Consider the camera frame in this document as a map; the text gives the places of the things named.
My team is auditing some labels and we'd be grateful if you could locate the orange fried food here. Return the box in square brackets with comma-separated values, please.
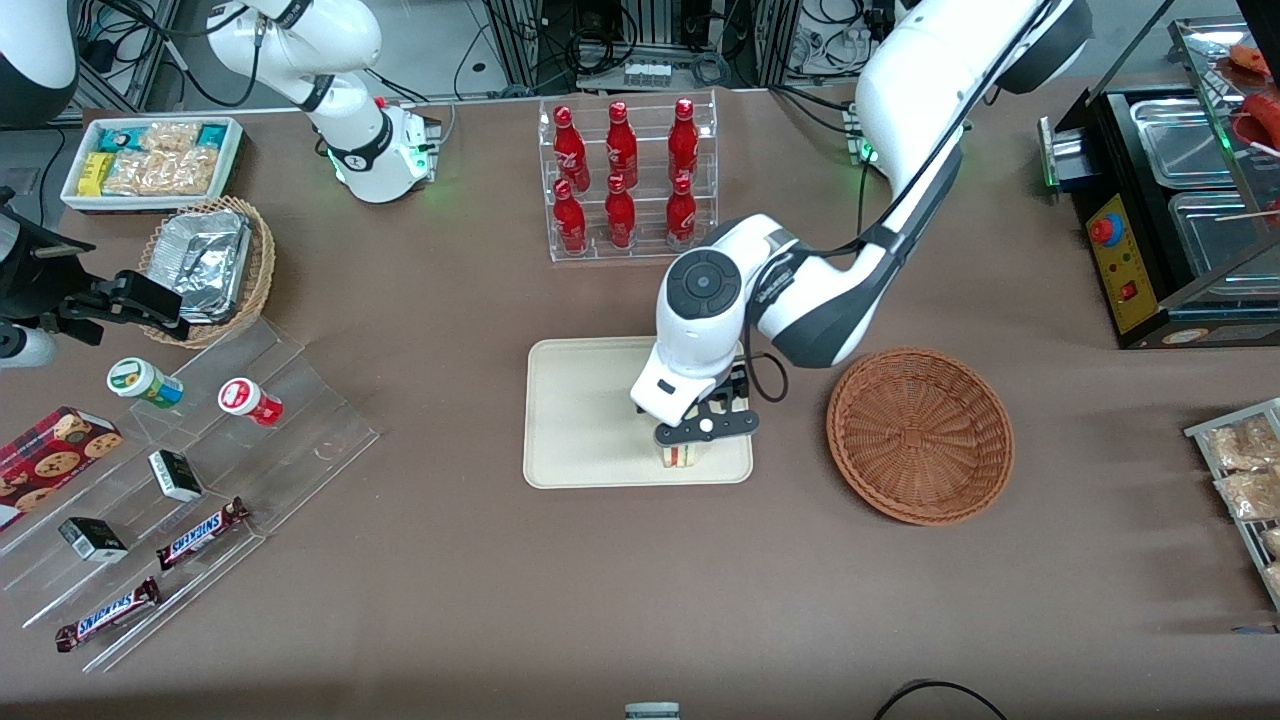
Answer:
[1228, 42, 1280, 79]

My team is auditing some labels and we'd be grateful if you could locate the brown round wicker basket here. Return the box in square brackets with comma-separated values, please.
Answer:
[826, 347, 1015, 527]

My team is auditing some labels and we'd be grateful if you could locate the clear bag of crackers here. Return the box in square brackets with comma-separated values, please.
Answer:
[140, 122, 202, 154]
[104, 148, 220, 197]

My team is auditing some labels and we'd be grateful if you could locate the Snickers chocolate bar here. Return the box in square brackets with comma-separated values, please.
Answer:
[55, 577, 162, 653]
[156, 497, 251, 572]

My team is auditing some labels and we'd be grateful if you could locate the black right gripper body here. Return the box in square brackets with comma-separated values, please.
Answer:
[0, 190, 93, 325]

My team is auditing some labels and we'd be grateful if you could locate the light tan wicker basket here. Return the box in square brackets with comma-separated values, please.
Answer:
[139, 196, 277, 349]

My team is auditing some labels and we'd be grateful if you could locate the red drink bottle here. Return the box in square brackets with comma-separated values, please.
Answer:
[666, 173, 698, 248]
[606, 101, 639, 189]
[553, 105, 589, 191]
[553, 179, 588, 254]
[668, 97, 700, 183]
[605, 174, 637, 250]

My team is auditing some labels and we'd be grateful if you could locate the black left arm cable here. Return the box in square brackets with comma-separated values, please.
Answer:
[742, 0, 1051, 404]

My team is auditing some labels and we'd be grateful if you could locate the clear bag of fried snacks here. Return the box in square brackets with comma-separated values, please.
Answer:
[1205, 415, 1280, 471]
[1215, 468, 1280, 521]

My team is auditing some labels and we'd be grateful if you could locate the red lid white cup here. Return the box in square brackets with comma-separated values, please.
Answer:
[218, 377, 284, 428]

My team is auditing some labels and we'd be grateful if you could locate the beige rectangular tray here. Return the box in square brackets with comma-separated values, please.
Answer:
[523, 334, 754, 490]

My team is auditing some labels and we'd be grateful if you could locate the white snack bin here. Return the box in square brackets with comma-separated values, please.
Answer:
[60, 116, 245, 213]

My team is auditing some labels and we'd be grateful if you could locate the red chocolate chip cookie box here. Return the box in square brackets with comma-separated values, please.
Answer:
[0, 406, 124, 531]

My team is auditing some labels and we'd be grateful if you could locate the aluminium foil container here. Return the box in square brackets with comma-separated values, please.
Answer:
[150, 209, 253, 325]

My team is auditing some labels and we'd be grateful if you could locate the green lid white cup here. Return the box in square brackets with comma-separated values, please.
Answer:
[107, 357, 185, 410]

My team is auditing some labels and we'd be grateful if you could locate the clear acrylic bottle rack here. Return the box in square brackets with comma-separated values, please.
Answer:
[538, 90, 719, 263]

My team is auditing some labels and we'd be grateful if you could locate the black floor cable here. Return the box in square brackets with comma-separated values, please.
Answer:
[872, 680, 1011, 720]

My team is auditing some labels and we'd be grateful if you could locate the clear acrylic step display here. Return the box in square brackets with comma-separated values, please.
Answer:
[0, 318, 383, 673]

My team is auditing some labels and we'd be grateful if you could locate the metal wire rack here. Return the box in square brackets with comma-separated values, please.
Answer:
[1185, 398, 1280, 611]

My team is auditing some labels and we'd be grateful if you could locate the small black box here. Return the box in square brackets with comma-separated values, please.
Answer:
[148, 450, 204, 503]
[58, 517, 129, 563]

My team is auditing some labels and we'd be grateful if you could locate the black food warmer appliance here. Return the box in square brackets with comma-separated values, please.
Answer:
[1040, 15, 1280, 351]

